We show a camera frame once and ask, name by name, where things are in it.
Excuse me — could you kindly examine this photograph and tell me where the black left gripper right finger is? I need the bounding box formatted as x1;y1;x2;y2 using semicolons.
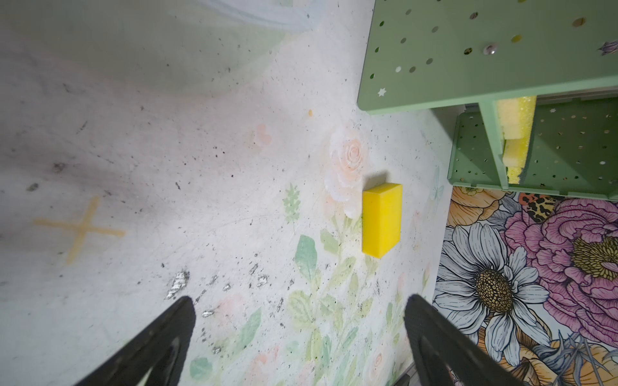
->
404;294;522;385

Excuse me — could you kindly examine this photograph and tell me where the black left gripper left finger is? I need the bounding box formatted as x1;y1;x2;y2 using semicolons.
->
77;296;196;385

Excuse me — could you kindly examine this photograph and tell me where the yellow sponge alone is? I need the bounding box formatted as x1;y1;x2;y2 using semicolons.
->
362;183;403;259

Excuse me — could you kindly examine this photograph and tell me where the green metal shelf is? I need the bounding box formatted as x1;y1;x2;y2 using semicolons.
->
357;1;617;200

